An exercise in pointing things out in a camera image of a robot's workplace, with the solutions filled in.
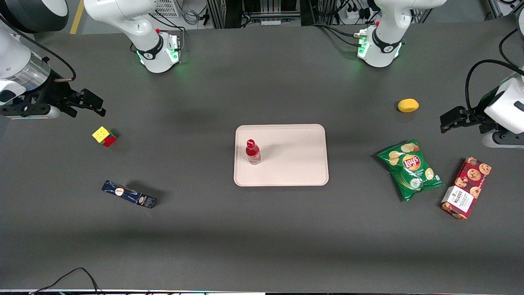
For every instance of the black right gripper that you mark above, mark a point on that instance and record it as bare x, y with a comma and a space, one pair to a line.
54, 92

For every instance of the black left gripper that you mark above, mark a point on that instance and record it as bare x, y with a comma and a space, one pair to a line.
476, 115

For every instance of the red coke bottle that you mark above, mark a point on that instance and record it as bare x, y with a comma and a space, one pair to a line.
253, 155

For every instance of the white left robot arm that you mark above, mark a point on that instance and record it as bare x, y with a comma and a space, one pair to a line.
389, 41

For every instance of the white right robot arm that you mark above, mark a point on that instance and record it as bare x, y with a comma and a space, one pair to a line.
135, 24

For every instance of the beige plastic tray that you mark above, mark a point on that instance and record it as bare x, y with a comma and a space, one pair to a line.
294, 164

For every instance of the colourful puzzle cube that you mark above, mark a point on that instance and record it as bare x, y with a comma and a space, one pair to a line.
102, 134

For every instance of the red Walkers cookie box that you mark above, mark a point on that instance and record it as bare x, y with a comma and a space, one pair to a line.
466, 188

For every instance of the yellow lemon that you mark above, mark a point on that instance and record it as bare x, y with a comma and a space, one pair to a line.
408, 105

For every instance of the green Lay's chips bag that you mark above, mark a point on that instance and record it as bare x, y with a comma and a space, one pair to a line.
409, 172

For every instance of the dark blue snack box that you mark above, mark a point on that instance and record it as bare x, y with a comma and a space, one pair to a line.
129, 194

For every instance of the white perforated box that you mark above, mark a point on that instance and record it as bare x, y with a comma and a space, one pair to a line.
168, 7

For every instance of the white power strip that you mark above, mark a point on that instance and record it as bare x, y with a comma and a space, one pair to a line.
357, 13

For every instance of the dark grey table mat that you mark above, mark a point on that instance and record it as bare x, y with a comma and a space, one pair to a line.
262, 229

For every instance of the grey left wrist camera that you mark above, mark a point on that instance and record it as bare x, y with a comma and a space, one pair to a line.
505, 140

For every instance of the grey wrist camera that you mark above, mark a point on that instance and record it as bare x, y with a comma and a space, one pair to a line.
505, 140
41, 113

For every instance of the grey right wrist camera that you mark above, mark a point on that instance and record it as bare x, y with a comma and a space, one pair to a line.
41, 113

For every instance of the aluminium frame rack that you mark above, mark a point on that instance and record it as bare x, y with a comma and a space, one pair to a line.
254, 10

